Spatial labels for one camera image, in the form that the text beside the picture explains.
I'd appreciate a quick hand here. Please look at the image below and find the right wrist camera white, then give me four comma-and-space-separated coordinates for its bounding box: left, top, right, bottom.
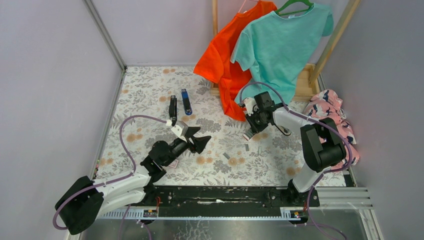
238, 97, 259, 116

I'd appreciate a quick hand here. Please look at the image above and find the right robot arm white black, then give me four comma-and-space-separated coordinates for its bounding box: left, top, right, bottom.
241, 92, 347, 206

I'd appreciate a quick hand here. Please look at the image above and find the orange t-shirt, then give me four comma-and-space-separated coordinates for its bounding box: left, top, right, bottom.
193, 0, 277, 122

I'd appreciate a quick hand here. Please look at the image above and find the pink patterned cloth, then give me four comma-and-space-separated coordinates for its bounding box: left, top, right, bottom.
303, 89, 360, 165

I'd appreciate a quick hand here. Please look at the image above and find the teal t-shirt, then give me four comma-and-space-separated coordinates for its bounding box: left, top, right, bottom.
230, 3, 334, 104

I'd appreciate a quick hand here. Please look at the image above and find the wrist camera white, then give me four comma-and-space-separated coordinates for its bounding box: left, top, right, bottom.
238, 97, 259, 116
165, 119, 189, 141

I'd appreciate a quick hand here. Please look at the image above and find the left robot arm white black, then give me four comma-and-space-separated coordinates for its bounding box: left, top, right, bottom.
52, 126, 212, 235

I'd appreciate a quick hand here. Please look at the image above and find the pink clothes hanger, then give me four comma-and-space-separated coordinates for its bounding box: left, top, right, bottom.
237, 0, 259, 14

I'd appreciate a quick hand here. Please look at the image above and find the wooden clothes rack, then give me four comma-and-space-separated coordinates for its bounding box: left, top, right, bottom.
209, 0, 362, 102

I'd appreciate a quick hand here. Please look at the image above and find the floral table mat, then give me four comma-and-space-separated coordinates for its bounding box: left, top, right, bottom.
93, 65, 347, 187

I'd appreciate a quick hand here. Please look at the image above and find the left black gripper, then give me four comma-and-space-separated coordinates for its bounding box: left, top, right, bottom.
163, 127, 211, 168

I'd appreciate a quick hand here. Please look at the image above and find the red staple box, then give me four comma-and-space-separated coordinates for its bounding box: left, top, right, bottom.
168, 159, 179, 169

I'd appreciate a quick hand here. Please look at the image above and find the blue stapler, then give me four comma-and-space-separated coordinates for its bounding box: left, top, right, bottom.
181, 88, 193, 116

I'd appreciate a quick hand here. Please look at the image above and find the small black stapler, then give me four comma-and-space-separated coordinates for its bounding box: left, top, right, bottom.
168, 95, 177, 126

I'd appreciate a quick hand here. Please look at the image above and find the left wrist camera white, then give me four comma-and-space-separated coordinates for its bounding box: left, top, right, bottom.
165, 119, 189, 141

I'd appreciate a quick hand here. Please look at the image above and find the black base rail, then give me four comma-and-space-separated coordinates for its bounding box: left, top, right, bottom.
135, 186, 320, 218

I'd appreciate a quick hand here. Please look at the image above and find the green clothes hanger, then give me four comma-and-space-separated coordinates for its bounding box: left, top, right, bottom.
275, 0, 314, 16

